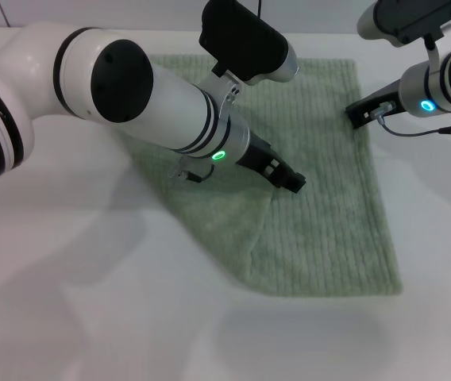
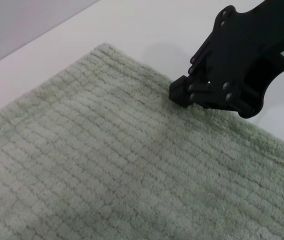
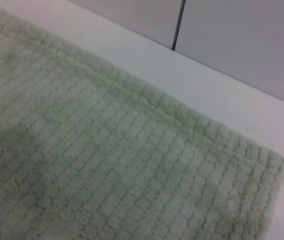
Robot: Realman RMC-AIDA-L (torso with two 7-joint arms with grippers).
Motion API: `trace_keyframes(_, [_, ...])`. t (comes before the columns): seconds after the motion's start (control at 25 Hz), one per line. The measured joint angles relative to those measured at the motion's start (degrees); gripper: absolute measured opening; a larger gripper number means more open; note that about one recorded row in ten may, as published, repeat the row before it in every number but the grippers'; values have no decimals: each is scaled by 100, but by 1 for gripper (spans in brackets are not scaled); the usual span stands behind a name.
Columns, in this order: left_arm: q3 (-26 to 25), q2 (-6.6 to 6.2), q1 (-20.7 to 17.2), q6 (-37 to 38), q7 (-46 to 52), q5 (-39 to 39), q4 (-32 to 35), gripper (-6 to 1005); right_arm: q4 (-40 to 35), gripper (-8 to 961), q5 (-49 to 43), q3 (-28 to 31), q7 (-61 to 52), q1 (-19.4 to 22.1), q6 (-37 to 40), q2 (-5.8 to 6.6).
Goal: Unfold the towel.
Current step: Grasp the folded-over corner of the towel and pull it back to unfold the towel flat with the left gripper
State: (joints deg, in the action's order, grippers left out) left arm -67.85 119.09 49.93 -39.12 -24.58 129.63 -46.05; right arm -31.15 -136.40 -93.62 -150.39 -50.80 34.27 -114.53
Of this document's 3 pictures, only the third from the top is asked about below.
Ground pale green ribbed towel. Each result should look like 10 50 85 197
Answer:
0 2 284 240

